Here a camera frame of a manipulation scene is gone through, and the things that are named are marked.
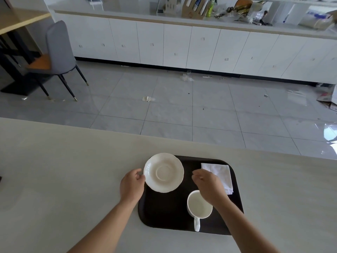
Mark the small paper scrap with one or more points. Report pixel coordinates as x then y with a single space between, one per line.
148 99

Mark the grey chair with orange seat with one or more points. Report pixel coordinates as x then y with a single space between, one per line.
58 44

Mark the blue white package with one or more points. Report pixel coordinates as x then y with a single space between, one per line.
316 19

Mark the green bottle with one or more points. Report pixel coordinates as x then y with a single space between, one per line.
209 9

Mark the person's right hand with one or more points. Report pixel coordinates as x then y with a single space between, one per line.
210 187

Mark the white paper towel roll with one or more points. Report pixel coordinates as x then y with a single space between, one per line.
277 13
298 14

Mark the person's left forearm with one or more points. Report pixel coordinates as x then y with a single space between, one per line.
105 229

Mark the person's right forearm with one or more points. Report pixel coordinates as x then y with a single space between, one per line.
244 229

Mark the crumpled clear plastic wrapper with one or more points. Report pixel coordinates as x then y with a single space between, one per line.
187 77

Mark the white cloth napkin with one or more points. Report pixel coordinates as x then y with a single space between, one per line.
222 173

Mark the orange yellow bag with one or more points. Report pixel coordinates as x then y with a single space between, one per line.
243 3

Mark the wooden dining table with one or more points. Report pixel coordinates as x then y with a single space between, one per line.
18 18

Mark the dark brown tray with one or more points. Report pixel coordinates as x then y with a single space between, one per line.
168 210

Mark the flattened cardboard box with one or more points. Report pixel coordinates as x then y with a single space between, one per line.
329 98

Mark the cardboard file organizer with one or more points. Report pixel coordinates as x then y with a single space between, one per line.
191 11

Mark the white cabinet row with counter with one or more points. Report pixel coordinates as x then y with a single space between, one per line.
184 47

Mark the white saucer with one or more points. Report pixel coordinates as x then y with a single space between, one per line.
163 172

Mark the white display stand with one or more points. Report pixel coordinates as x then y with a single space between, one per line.
172 5

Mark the person's left hand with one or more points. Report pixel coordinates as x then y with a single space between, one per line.
131 188

